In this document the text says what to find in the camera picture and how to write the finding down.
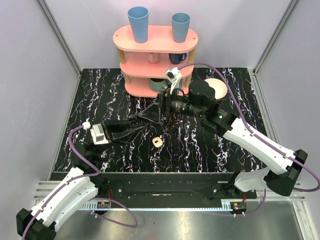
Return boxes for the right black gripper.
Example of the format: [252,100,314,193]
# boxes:
[139,83,205,123]

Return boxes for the cream earbud charging case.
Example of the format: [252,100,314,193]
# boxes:
[152,136,164,148]

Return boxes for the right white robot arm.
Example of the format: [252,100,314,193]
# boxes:
[138,78,308,199]

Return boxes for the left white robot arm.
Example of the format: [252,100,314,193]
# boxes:
[16,117,148,240]

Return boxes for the green speckled ceramic mug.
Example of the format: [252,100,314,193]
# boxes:
[149,78,168,92]

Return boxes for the pink three-tier wooden shelf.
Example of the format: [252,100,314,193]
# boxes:
[113,25,198,98]

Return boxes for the pink ceramic mug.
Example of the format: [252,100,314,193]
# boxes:
[146,52,161,64]

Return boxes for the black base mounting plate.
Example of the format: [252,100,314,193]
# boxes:
[97,172,258,211]

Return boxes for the dark blue ceramic mug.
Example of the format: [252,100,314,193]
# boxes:
[169,53,188,65]

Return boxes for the cream bowl with dark rim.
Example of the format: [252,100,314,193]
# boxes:
[205,78,228,101]

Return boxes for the small blue plastic cup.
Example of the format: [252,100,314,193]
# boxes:
[171,12,191,43]

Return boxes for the large blue plastic cup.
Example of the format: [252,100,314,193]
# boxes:
[127,6,149,44]

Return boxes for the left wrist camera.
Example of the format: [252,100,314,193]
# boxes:
[90,124,110,145]

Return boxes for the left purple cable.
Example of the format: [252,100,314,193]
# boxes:
[21,122,140,240]

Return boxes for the purple cable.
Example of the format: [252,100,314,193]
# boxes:
[178,62,320,218]
[21,122,140,240]

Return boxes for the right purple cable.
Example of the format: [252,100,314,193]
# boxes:
[178,62,320,218]

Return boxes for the aluminium frame rail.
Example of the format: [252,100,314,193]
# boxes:
[32,177,318,240]

